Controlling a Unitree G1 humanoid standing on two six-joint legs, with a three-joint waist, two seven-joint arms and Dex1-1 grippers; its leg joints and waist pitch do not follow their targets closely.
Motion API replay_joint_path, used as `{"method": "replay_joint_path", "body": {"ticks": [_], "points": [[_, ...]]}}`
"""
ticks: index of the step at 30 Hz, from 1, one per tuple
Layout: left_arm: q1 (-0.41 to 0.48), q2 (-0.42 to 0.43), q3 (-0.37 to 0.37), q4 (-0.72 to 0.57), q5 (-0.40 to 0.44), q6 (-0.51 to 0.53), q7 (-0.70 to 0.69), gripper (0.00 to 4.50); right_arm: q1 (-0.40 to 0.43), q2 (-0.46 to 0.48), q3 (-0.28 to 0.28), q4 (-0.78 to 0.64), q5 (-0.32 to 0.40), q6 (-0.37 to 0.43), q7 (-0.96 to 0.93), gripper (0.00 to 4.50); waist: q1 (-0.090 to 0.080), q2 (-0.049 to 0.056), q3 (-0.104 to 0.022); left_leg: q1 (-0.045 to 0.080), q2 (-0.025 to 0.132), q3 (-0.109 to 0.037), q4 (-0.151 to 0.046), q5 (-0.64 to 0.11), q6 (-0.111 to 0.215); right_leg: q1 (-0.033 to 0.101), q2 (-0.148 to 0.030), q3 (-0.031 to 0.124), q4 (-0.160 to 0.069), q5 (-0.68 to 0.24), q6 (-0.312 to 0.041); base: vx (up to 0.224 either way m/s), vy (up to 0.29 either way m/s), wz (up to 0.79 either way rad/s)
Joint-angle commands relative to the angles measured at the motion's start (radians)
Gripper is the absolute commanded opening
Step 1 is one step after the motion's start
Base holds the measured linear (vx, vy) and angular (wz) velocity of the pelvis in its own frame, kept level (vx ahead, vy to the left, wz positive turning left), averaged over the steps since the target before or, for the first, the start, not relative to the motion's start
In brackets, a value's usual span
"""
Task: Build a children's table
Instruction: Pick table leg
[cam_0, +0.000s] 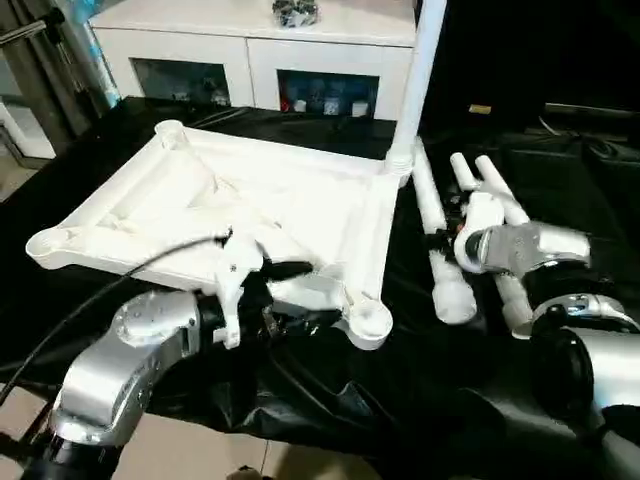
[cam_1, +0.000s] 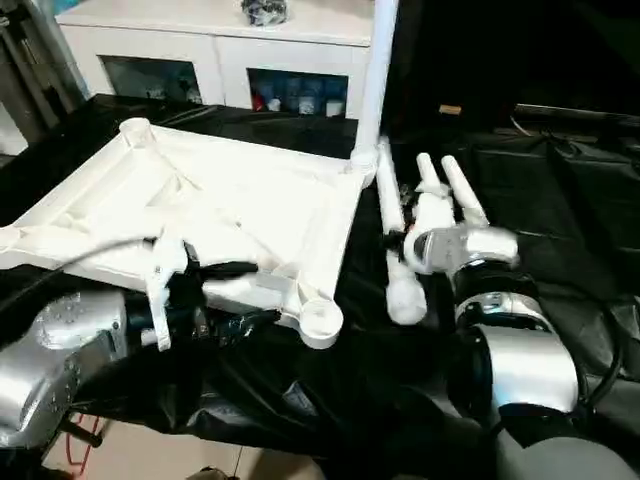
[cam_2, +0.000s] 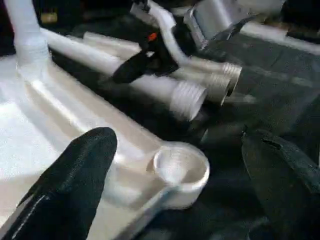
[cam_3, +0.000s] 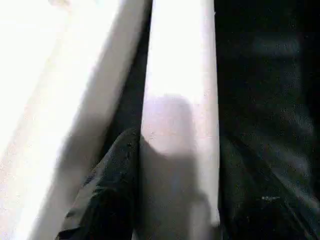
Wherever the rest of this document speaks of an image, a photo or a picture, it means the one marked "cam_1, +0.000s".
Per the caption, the red floor cable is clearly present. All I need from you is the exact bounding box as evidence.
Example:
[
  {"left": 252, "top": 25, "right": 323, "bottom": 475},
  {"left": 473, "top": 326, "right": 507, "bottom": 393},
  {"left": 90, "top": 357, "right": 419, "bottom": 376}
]
[{"left": 66, "top": 408, "right": 107, "bottom": 467}]

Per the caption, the white sideboard cabinet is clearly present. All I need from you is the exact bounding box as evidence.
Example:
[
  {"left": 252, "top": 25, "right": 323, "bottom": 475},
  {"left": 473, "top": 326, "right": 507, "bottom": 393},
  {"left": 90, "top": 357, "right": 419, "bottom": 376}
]
[{"left": 54, "top": 0, "right": 374, "bottom": 121}]

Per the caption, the black metal folding frame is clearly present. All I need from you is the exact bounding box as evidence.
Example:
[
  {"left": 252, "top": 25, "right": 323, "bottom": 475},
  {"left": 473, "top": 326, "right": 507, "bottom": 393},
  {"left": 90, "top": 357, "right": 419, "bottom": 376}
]
[{"left": 64, "top": 409, "right": 105, "bottom": 449}]

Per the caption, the grey tripod stand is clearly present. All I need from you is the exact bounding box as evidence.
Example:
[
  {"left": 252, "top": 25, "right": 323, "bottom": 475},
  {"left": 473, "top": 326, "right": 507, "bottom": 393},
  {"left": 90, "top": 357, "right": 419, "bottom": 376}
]
[{"left": 0, "top": 0, "right": 89, "bottom": 126}]

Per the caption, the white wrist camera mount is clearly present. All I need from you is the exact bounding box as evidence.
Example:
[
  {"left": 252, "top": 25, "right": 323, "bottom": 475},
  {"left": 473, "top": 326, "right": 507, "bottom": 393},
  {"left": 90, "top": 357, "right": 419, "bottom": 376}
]
[
  {"left": 399, "top": 179, "right": 457, "bottom": 274},
  {"left": 142, "top": 234, "right": 202, "bottom": 352}
]

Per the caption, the long black bar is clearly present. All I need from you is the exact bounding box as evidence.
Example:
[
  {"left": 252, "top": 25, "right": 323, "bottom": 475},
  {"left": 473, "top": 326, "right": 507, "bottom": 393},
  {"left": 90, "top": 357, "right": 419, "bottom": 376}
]
[{"left": 514, "top": 102, "right": 640, "bottom": 127}]

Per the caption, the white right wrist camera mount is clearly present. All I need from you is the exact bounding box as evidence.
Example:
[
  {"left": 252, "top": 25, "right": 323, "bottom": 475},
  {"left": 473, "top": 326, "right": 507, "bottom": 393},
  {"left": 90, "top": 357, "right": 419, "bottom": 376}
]
[{"left": 399, "top": 179, "right": 457, "bottom": 274}]

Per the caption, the white plastic table leg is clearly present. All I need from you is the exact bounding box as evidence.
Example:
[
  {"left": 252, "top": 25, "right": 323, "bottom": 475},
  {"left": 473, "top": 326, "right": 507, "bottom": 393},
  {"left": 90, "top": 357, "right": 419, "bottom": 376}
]
[
  {"left": 376, "top": 139, "right": 429, "bottom": 325},
  {"left": 440, "top": 155, "right": 494, "bottom": 231},
  {"left": 349, "top": 0, "right": 401, "bottom": 171},
  {"left": 415, "top": 152, "right": 459, "bottom": 236}
]

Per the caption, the white plastic table top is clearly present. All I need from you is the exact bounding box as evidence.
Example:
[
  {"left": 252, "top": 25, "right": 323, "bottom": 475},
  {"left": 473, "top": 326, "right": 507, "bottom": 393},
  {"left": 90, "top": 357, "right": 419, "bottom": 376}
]
[{"left": 0, "top": 117, "right": 380, "bottom": 350}]

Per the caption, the bag of black parts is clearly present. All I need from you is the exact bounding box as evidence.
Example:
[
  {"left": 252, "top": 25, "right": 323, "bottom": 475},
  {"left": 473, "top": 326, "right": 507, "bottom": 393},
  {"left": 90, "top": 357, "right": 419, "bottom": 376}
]
[{"left": 239, "top": 0, "right": 292, "bottom": 27}]

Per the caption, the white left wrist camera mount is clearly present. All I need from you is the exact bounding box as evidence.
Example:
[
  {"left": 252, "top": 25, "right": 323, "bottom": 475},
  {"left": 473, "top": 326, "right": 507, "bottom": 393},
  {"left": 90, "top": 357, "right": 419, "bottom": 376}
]
[{"left": 142, "top": 234, "right": 202, "bottom": 352}]

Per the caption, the black glossy mat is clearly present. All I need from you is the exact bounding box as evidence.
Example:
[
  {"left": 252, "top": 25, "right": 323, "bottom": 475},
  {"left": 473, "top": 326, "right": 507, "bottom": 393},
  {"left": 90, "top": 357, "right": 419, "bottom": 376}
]
[{"left": 0, "top": 92, "right": 640, "bottom": 459}]

